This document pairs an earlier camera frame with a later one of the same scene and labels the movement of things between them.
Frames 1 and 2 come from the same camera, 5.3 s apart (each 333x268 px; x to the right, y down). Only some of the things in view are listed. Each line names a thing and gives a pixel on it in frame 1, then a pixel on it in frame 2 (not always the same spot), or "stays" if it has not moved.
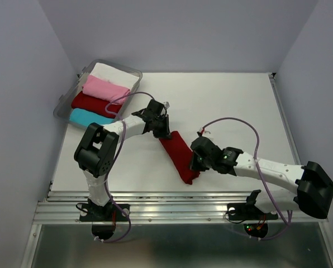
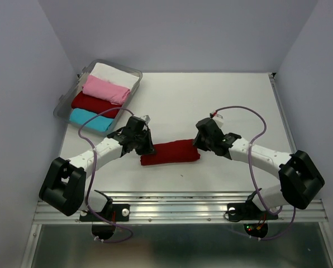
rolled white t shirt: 115,74 stays
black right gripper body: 200,164 → 203,144
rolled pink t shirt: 105,89 stays
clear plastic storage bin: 100,94 stays
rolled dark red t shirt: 84,102 stays
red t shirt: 180,153 → 172,152
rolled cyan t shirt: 86,117 stays
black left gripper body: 160,128 → 143,145
